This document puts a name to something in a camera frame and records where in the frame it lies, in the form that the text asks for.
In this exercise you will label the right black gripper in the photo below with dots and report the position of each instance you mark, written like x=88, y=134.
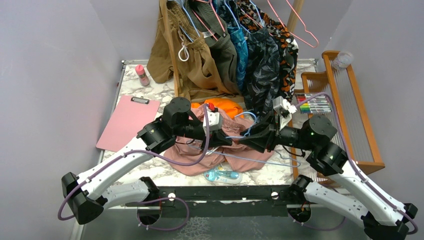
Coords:
x=264, y=135

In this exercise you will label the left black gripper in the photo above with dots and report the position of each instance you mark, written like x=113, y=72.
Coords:
x=217, y=138

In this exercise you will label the blue wire hanger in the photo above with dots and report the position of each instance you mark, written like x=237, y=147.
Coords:
x=238, y=156

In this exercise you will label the pink shorts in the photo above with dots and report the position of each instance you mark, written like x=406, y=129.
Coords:
x=189, y=154

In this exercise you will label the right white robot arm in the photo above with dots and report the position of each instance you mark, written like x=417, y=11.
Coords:
x=381, y=216

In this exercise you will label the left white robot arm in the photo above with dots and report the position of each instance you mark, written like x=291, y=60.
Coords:
x=88, y=194

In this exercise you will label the dark leaf print shorts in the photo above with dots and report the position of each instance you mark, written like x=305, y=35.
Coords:
x=262, y=70

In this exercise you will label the blue patterned hanging shorts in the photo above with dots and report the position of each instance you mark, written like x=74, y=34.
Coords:
x=227, y=11

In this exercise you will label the dark green hanging shorts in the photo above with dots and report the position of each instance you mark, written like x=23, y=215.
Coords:
x=217, y=38

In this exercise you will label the orange camo hanging shorts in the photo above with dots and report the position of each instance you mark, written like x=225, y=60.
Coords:
x=252, y=18

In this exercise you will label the packaged blue toothbrush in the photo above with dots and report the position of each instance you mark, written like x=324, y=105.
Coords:
x=220, y=175

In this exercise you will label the coloured marker set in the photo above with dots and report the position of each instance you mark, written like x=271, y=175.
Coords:
x=318, y=105

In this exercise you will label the pink clipboard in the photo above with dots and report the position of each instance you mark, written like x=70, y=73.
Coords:
x=128, y=118

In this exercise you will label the wooden dish rack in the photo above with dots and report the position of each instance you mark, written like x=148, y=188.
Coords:
x=344, y=90

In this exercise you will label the pink bottle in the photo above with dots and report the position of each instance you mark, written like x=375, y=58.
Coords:
x=142, y=76

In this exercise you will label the clear plastic cup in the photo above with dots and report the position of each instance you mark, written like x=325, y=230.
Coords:
x=342, y=60

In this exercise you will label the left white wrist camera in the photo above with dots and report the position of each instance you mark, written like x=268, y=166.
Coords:
x=213, y=118

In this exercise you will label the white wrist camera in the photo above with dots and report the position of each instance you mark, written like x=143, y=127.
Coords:
x=213, y=118
x=284, y=110

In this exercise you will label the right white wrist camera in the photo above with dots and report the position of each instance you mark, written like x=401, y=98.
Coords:
x=284, y=110

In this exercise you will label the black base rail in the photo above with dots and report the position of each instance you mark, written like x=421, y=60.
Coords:
x=222, y=201

